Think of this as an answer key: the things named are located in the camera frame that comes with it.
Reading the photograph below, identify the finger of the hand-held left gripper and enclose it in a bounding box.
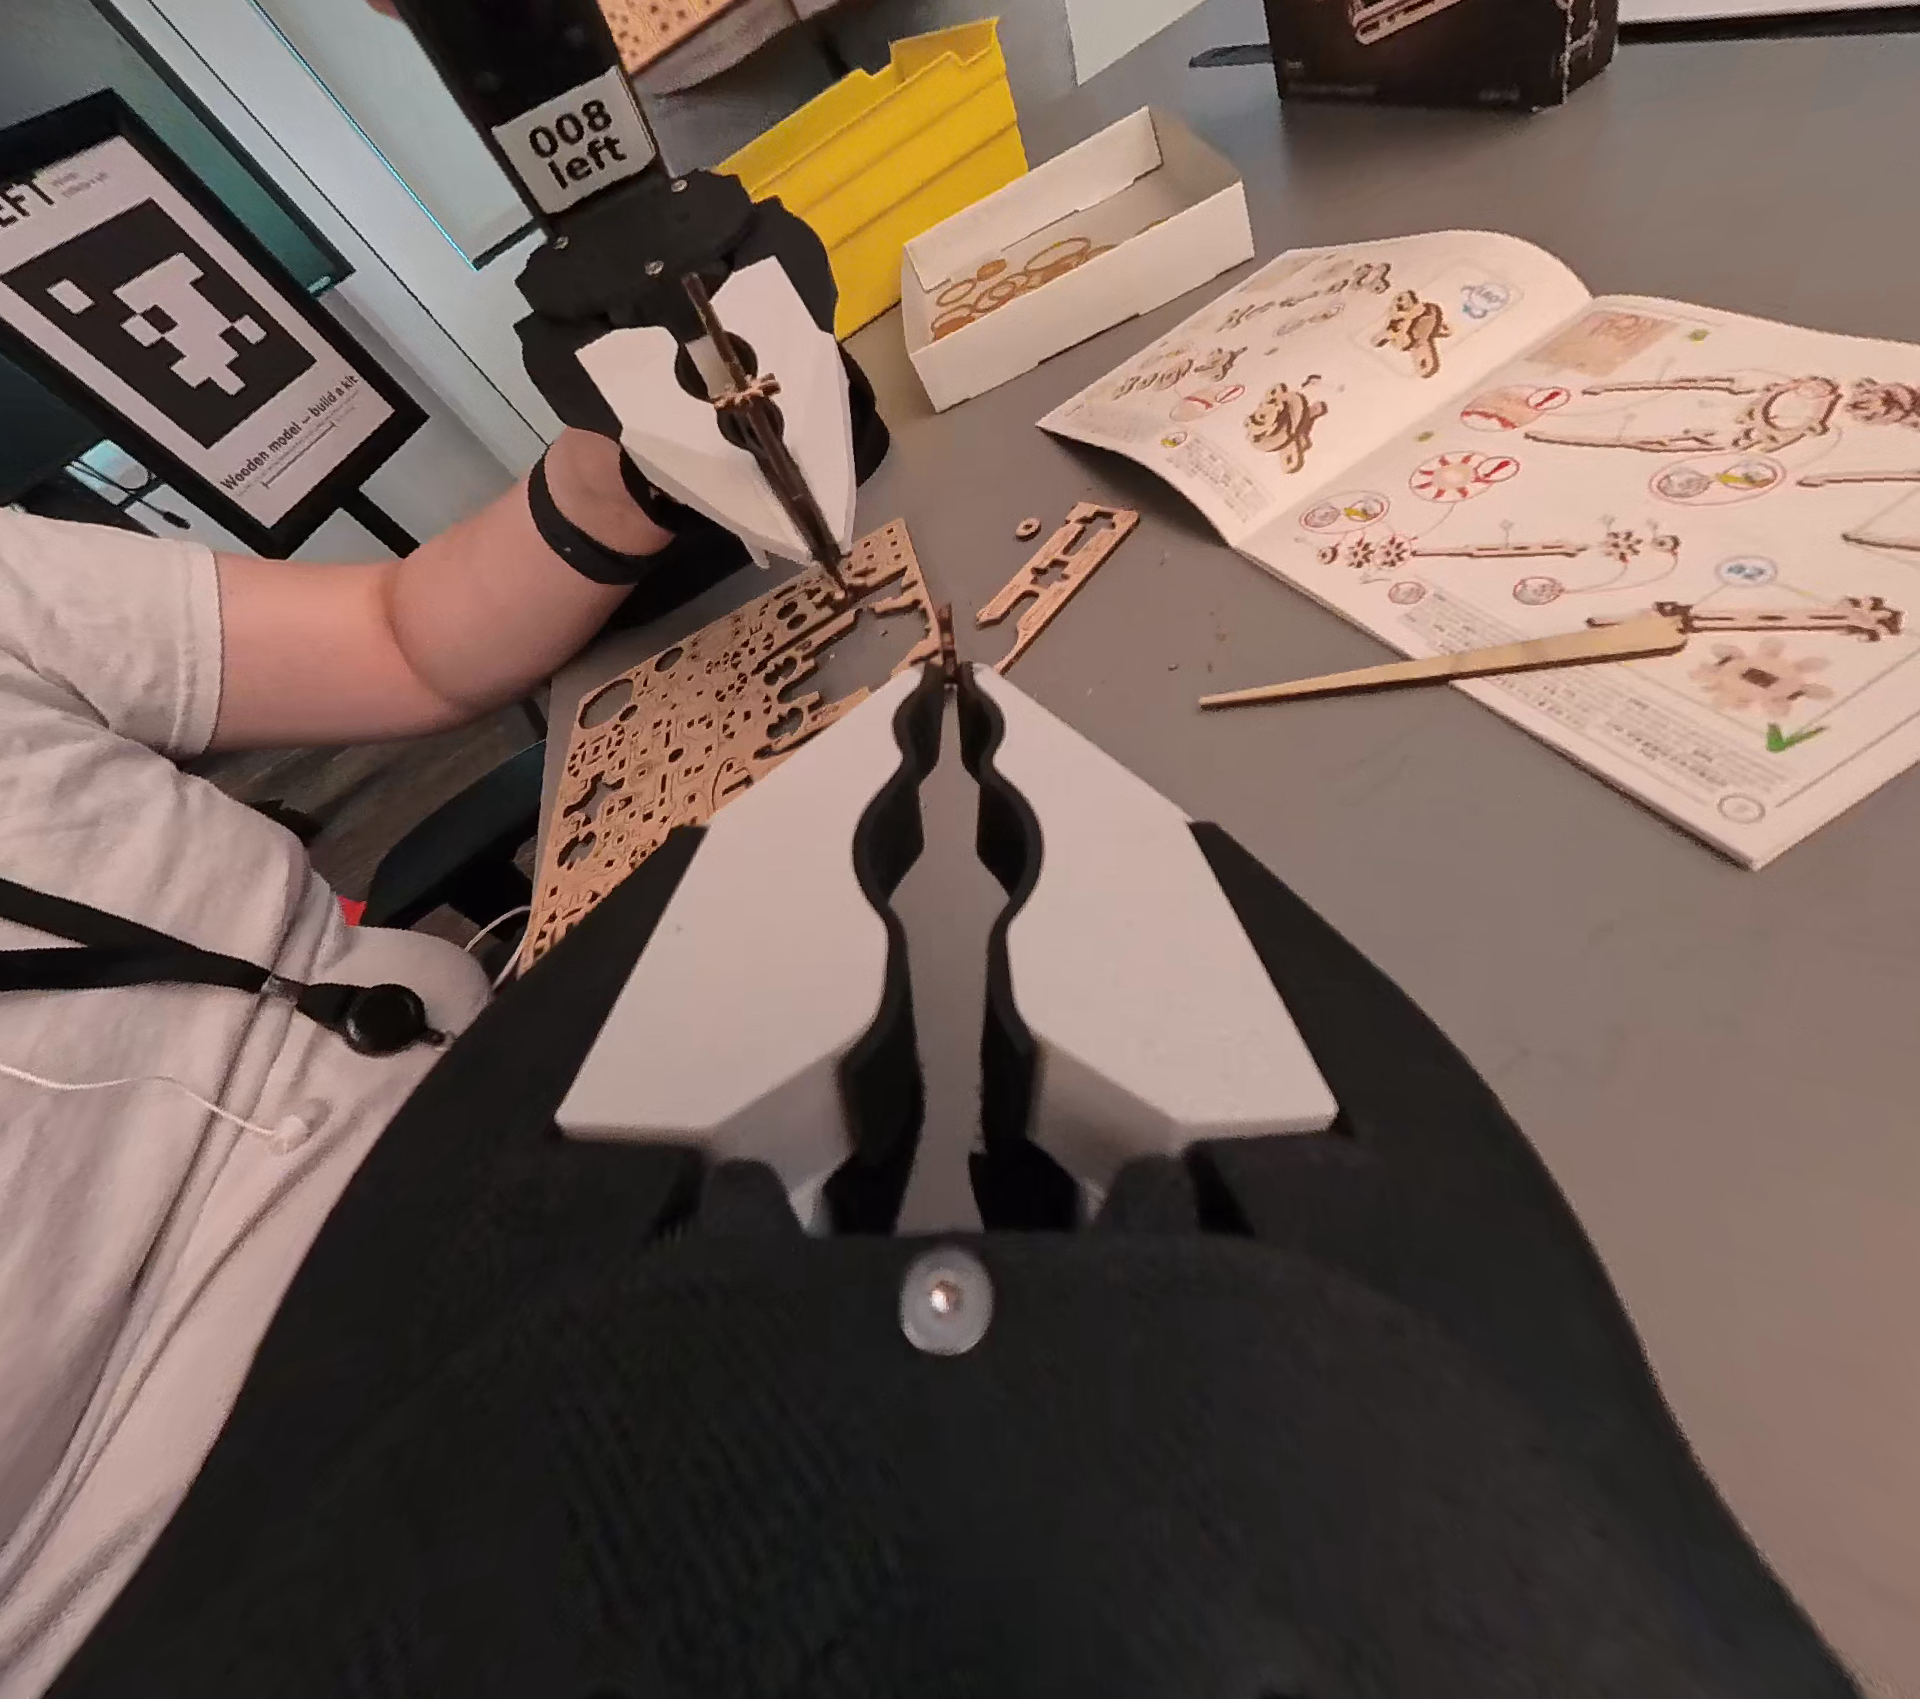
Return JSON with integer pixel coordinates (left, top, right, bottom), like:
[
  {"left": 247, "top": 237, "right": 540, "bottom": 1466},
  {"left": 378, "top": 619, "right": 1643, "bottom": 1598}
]
[
  {"left": 573, "top": 323, "right": 815, "bottom": 571},
  {"left": 701, "top": 255, "right": 864, "bottom": 563}
]

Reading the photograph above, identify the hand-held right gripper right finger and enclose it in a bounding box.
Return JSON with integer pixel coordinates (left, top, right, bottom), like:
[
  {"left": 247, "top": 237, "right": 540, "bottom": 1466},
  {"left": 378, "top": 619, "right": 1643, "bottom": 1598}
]
[{"left": 955, "top": 661, "right": 1341, "bottom": 1232}]

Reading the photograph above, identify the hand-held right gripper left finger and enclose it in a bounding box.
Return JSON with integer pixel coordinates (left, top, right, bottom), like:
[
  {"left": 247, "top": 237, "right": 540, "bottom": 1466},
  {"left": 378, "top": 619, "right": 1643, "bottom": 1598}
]
[{"left": 551, "top": 663, "right": 949, "bottom": 1238}]

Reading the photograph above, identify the dark wooden cross-shaped model part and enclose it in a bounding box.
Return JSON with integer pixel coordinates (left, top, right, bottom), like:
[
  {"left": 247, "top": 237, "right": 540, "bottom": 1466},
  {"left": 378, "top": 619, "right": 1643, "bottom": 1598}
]
[{"left": 677, "top": 271, "right": 850, "bottom": 603}]

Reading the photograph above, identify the person's left forearm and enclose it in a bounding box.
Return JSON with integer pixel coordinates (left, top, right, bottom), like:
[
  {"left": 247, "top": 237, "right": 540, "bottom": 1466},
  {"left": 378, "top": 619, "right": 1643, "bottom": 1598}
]
[{"left": 194, "top": 461, "right": 647, "bottom": 755}]

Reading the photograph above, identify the black wristband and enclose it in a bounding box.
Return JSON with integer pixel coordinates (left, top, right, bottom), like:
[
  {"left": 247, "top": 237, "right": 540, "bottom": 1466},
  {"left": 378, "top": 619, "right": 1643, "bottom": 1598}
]
[{"left": 523, "top": 439, "right": 677, "bottom": 585}]

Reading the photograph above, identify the yellow plastic bin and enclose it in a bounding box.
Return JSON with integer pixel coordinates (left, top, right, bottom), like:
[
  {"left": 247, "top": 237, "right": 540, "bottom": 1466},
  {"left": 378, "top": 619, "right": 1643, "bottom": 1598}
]
[{"left": 712, "top": 19, "right": 1029, "bottom": 343}]

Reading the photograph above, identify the black office chair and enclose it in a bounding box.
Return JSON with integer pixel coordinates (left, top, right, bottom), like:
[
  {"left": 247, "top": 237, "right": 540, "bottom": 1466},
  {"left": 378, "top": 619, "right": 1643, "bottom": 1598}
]
[{"left": 246, "top": 739, "right": 550, "bottom": 935}]

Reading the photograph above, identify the wooden cut-out strip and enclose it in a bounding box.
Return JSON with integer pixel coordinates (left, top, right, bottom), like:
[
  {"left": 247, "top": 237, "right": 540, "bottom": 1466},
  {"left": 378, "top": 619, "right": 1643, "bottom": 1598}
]
[{"left": 973, "top": 501, "right": 1141, "bottom": 673}]

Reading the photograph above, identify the white shallow cardboard box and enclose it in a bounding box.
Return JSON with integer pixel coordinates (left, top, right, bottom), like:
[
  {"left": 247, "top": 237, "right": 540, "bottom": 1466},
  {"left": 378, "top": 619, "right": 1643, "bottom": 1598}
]
[{"left": 900, "top": 105, "right": 1255, "bottom": 413}]

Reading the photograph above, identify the pointed wooden stick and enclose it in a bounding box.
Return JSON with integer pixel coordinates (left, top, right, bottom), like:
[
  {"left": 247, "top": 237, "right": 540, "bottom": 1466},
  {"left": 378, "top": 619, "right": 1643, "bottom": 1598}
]
[{"left": 1196, "top": 607, "right": 1693, "bottom": 711}]

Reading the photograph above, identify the black-framed marker sign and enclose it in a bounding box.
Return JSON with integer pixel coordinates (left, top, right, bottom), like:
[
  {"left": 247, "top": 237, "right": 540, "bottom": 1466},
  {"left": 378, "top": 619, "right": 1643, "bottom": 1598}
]
[{"left": 0, "top": 85, "right": 430, "bottom": 561}]

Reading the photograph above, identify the open instruction booklet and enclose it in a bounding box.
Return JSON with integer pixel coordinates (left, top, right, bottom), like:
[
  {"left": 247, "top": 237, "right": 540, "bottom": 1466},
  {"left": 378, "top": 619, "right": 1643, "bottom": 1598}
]
[{"left": 1037, "top": 229, "right": 1920, "bottom": 871}]

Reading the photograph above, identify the black lanyard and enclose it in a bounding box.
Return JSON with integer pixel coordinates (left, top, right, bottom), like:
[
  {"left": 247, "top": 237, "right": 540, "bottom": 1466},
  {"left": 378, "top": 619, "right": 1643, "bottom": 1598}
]
[{"left": 0, "top": 877, "right": 452, "bottom": 1055}]

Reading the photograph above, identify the white earphone cable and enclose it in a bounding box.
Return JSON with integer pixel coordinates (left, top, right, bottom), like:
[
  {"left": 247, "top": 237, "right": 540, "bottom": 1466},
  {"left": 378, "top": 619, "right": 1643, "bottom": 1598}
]
[{"left": 0, "top": 903, "right": 533, "bottom": 1152}]

